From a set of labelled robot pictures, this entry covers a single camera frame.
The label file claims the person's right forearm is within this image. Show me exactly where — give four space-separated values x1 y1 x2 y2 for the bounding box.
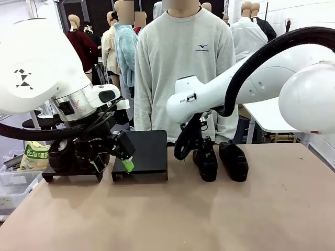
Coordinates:
135 86 153 131

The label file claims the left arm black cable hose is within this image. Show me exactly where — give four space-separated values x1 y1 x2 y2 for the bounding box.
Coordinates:
0 122 87 143

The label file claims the black metal shoe stand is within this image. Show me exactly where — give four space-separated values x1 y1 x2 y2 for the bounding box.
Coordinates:
41 154 110 183
111 130 169 182

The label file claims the yellow green snack bag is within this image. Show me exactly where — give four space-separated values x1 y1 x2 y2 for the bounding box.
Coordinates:
18 141 51 171

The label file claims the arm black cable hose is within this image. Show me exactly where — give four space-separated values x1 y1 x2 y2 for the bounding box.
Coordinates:
0 122 87 143
174 26 335 161

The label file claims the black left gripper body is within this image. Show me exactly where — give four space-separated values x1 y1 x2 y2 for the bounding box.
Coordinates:
73 132 118 158

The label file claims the white table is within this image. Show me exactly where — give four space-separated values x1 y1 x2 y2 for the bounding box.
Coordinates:
242 103 310 134

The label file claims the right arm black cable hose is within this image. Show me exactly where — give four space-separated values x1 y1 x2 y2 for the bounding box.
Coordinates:
174 26 335 161

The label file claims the mannequin in black jacket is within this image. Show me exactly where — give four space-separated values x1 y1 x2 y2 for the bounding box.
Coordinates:
251 2 277 42

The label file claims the mannequin in beige jacket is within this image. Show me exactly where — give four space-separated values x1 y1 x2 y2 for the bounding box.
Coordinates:
100 12 121 82

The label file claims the clear plastic bin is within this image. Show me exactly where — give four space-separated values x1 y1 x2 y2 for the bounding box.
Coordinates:
0 167 44 222

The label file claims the mannequin in maroon sweater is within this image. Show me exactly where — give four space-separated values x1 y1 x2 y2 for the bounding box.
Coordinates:
65 14 101 79

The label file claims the mannequin in white shirt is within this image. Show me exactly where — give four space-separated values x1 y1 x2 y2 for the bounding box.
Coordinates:
230 1 269 63

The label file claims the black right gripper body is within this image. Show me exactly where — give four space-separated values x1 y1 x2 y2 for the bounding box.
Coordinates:
195 115 213 147

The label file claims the white camera box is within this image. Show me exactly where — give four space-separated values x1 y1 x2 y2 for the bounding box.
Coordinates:
116 98 131 110

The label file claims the mannequin in blue fleece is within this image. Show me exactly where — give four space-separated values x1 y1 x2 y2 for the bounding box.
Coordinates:
114 0 140 87

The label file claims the person in grey sweatshirt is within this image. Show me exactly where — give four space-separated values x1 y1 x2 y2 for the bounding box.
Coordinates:
133 0 238 144

